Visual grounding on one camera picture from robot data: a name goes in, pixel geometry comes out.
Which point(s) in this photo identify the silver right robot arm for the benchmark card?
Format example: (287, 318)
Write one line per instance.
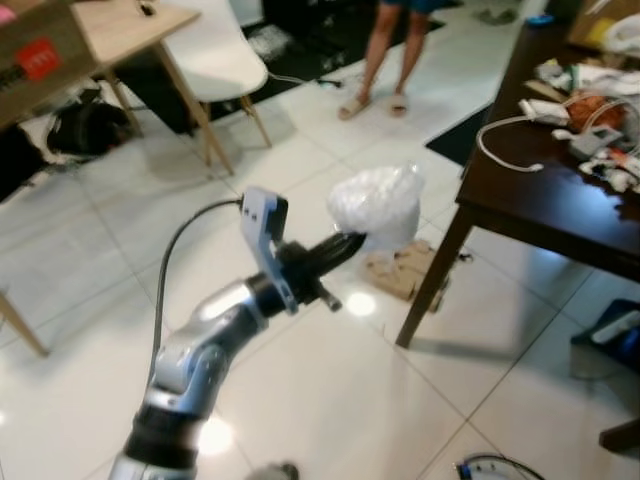
(500, 472)

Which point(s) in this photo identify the small grey box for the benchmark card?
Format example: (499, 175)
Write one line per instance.
(590, 142)

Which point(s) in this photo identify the dark wooden table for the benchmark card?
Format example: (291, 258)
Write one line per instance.
(540, 200)

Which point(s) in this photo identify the white chair wooden legs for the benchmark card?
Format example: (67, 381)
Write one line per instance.
(215, 60)

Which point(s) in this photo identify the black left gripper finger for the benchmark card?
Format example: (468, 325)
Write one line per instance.
(343, 263)
(343, 247)

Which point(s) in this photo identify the blue and white appliance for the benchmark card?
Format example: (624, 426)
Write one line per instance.
(612, 350)

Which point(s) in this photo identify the orange round packet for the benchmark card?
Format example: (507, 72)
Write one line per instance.
(598, 113)

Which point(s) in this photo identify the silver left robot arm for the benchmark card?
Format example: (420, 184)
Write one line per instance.
(195, 375)

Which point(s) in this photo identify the black bag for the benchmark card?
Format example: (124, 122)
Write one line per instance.
(18, 165)

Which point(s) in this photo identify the white plastic bag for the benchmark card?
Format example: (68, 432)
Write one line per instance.
(625, 35)

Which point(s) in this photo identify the black backpack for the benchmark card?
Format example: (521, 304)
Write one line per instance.
(90, 128)

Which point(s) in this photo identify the cardboard box red label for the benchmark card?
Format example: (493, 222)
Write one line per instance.
(30, 70)

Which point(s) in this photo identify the person in blue shorts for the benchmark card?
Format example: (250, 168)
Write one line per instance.
(385, 55)

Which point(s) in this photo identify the small black floor mat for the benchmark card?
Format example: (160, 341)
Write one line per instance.
(458, 135)

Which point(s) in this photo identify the white crumpled plastic sheet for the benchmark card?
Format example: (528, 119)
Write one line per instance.
(270, 43)

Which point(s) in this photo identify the translucent plastic bag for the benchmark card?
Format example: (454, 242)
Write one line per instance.
(378, 205)

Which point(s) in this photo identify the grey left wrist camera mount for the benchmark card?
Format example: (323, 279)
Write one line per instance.
(258, 218)

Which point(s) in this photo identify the brown cardboard box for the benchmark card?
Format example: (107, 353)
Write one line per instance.
(595, 22)

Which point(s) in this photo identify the grey slipper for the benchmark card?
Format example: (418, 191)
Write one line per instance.
(497, 16)

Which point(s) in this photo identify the light wooden furniture leg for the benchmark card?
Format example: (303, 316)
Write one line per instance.
(22, 322)

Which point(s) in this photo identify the light wooden table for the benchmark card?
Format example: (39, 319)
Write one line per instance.
(125, 30)

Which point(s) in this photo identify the white charger adapter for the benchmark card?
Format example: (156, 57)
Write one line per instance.
(545, 111)

